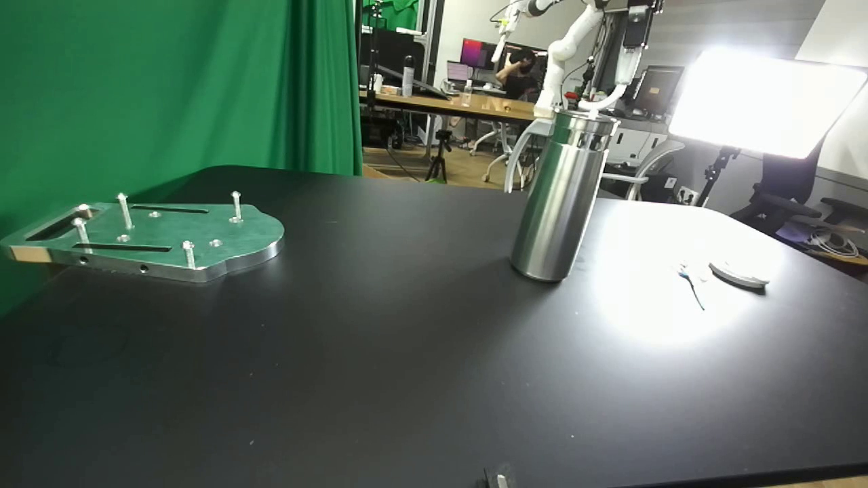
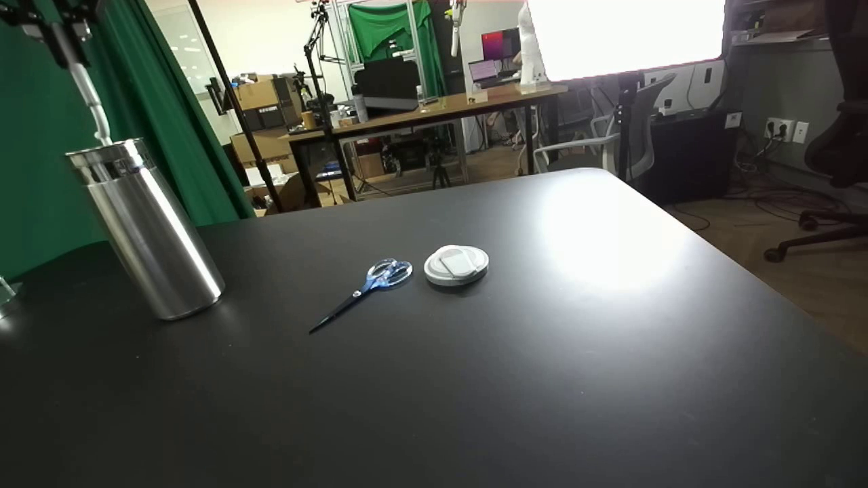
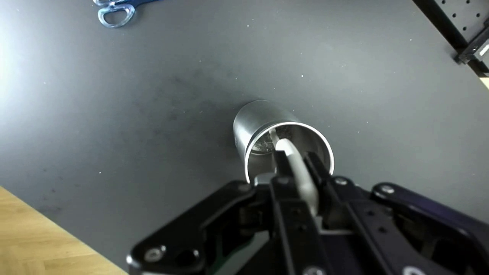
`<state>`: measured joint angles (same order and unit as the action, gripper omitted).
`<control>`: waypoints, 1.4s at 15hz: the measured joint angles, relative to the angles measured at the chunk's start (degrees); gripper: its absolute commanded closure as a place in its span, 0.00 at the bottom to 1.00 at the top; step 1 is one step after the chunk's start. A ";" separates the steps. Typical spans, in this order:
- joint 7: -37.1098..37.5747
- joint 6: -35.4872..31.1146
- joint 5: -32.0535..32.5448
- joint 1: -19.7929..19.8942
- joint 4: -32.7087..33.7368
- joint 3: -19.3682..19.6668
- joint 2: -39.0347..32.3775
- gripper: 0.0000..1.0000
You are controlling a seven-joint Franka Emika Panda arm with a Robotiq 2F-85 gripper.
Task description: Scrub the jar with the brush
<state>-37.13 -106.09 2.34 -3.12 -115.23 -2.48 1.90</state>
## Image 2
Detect blue handled scissors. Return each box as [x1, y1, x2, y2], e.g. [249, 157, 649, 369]
[307, 258, 417, 335]

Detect black rolling office chair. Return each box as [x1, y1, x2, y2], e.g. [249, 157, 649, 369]
[761, 0, 868, 265]

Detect cardboard box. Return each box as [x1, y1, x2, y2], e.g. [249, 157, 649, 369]
[234, 76, 285, 117]

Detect black slanted tripod pole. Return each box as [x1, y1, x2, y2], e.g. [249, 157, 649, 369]
[184, 0, 285, 217]

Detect grey mesh office chair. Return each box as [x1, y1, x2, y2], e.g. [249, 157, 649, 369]
[531, 72, 677, 185]

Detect black cabinet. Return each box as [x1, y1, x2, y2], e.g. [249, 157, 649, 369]
[649, 106, 738, 205]

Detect white handled brush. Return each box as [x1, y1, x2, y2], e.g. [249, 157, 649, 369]
[56, 33, 116, 148]

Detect monitor with colourful screen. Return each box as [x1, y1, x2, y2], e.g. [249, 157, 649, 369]
[477, 23, 527, 64]

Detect stainless steel jar with handle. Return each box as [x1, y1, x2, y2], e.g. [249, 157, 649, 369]
[62, 134, 228, 322]

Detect bright softbox light panel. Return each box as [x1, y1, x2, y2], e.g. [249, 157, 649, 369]
[519, 0, 730, 86]

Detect large green curtain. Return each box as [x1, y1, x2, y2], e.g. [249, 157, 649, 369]
[0, 0, 258, 281]

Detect long wooden desk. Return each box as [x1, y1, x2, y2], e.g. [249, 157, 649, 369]
[285, 80, 570, 210]

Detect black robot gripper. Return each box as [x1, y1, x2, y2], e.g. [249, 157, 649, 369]
[0, 0, 102, 64]

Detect small green backdrop cloth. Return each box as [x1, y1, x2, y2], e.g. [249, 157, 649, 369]
[345, 0, 447, 98]

